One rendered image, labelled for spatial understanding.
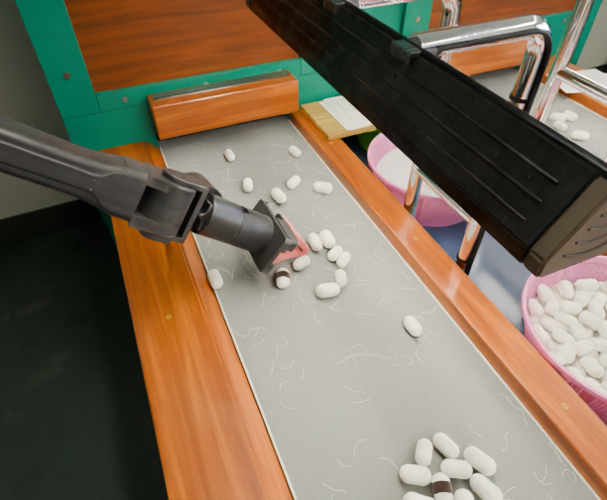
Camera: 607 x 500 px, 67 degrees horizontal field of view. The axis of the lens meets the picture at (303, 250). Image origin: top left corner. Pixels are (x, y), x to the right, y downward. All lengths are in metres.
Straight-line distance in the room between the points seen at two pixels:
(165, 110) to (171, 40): 0.13
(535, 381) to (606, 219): 0.34
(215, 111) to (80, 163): 0.47
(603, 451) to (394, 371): 0.24
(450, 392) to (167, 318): 0.38
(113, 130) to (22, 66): 0.84
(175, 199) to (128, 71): 0.47
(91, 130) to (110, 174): 0.48
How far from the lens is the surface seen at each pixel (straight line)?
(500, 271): 0.89
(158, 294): 0.70
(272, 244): 0.65
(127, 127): 1.02
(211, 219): 0.60
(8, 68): 1.84
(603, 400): 0.67
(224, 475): 0.54
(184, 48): 0.99
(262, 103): 1.00
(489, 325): 0.68
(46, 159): 0.55
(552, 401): 0.64
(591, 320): 0.78
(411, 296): 0.71
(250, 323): 0.67
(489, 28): 0.51
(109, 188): 0.56
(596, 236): 0.36
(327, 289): 0.68
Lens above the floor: 1.27
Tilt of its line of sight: 44 degrees down
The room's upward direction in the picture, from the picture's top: straight up
